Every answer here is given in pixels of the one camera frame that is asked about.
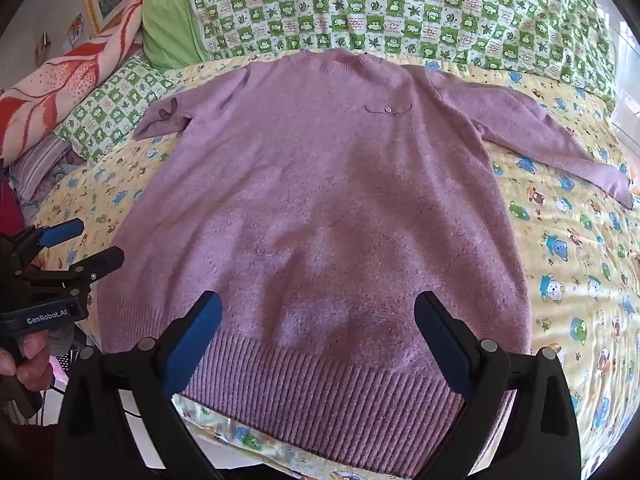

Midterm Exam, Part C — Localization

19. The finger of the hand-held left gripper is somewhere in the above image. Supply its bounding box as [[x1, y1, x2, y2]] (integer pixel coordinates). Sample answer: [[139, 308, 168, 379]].
[[17, 218, 85, 252], [30, 246, 126, 292]]

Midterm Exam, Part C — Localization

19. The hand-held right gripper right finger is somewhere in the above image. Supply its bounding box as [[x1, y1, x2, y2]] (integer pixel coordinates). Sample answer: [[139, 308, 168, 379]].
[[414, 290, 583, 480]]

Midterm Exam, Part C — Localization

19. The plain green cloth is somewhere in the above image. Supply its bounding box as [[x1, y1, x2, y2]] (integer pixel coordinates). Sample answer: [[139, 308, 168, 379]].
[[141, 0, 211, 72]]

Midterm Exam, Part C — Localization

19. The yellow bear-print bed sheet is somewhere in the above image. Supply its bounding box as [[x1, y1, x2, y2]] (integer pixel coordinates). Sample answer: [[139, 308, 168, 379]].
[[30, 50, 640, 480]]

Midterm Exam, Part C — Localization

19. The green checkered quilt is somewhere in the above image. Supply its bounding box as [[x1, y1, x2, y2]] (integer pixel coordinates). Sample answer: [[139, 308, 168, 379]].
[[187, 0, 621, 111]]

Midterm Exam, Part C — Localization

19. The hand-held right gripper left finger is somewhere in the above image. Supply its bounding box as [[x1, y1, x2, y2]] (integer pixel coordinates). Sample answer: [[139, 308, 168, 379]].
[[52, 290, 226, 480]]

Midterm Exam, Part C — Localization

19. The striped grey cloth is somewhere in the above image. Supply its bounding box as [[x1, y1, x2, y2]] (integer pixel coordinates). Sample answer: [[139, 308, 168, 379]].
[[10, 135, 76, 201]]

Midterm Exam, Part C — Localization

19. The green checkered pillow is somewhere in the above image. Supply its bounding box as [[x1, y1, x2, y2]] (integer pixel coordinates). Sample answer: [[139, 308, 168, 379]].
[[54, 56, 178, 163]]

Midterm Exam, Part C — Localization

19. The person's left hand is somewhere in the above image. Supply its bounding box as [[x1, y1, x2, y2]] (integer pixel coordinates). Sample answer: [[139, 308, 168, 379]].
[[0, 332, 53, 392]]

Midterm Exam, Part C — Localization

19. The purple knit sweater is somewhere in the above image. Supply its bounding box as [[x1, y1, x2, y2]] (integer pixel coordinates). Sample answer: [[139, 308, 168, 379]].
[[96, 47, 635, 478]]

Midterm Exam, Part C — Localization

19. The red floral blanket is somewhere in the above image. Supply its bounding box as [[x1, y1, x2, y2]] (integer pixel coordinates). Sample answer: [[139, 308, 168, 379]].
[[0, 0, 151, 161]]

